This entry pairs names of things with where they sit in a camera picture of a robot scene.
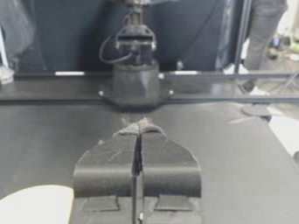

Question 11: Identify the black table frame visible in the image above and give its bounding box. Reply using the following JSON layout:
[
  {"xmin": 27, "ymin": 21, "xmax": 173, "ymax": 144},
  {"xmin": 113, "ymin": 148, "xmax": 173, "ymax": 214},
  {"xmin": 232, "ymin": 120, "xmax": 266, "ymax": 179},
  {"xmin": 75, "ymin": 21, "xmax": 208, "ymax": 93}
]
[{"xmin": 0, "ymin": 0, "xmax": 299, "ymax": 105}]

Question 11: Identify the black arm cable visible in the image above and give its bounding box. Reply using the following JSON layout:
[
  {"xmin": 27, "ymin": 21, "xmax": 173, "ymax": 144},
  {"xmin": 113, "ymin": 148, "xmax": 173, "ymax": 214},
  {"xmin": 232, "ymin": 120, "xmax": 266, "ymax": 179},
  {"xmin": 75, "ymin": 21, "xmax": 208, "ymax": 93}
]
[{"xmin": 97, "ymin": 30, "xmax": 133, "ymax": 65}]

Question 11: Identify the person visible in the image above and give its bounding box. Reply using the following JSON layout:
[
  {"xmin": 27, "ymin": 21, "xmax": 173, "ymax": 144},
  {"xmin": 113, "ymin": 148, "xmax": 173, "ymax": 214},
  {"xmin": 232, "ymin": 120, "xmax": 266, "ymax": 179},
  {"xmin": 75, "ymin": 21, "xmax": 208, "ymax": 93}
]
[
  {"xmin": 232, "ymin": 0, "xmax": 291, "ymax": 75},
  {"xmin": 0, "ymin": 0, "xmax": 37, "ymax": 86}
]

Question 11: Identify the yellow plate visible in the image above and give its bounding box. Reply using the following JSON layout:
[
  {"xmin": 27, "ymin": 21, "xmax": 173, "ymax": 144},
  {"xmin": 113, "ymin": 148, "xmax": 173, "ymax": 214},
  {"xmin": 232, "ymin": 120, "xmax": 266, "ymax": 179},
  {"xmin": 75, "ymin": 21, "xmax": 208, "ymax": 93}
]
[{"xmin": 0, "ymin": 184, "xmax": 75, "ymax": 224}]

